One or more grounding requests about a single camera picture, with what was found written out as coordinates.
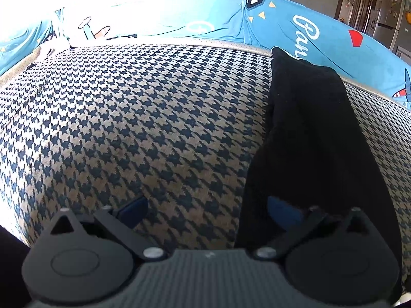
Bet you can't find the blue printed sofa cover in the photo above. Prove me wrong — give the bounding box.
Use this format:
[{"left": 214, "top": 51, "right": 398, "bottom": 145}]
[{"left": 0, "top": 0, "right": 411, "bottom": 111}]

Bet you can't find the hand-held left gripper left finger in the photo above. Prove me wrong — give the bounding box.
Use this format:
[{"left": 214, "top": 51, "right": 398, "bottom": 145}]
[{"left": 48, "top": 196, "right": 166, "bottom": 261}]

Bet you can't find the white cloth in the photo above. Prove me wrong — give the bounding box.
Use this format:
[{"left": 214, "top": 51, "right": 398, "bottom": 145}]
[{"left": 39, "top": 34, "right": 70, "bottom": 56}]

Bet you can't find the houndstooth sofa seat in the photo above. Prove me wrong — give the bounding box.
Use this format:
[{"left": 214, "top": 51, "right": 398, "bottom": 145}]
[{"left": 0, "top": 35, "right": 411, "bottom": 283}]

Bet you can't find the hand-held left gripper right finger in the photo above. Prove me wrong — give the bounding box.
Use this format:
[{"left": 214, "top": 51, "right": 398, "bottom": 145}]
[{"left": 254, "top": 196, "right": 373, "bottom": 260}]

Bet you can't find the black t-shirt red print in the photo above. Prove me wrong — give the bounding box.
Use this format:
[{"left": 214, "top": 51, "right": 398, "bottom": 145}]
[{"left": 236, "top": 46, "right": 404, "bottom": 305}]

